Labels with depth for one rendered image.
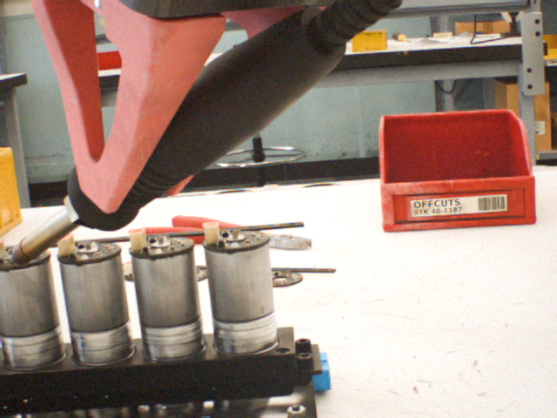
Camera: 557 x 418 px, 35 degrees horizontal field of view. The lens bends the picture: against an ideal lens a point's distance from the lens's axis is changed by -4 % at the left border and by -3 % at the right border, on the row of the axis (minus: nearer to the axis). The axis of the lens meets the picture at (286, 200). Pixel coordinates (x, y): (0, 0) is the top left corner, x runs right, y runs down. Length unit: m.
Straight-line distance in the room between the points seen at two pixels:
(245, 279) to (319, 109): 4.37
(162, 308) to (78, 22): 0.13
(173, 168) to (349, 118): 4.47
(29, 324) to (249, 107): 0.16
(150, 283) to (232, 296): 0.03
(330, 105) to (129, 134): 4.47
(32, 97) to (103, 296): 4.60
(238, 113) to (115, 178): 0.05
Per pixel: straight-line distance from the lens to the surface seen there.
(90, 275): 0.34
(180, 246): 0.34
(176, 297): 0.33
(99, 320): 0.34
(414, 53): 2.59
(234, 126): 0.22
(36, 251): 0.32
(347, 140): 4.72
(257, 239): 0.34
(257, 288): 0.33
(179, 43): 0.20
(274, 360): 0.34
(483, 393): 0.35
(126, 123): 0.23
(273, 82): 0.21
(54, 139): 4.92
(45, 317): 0.35
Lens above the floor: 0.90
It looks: 12 degrees down
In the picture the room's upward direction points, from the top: 5 degrees counter-clockwise
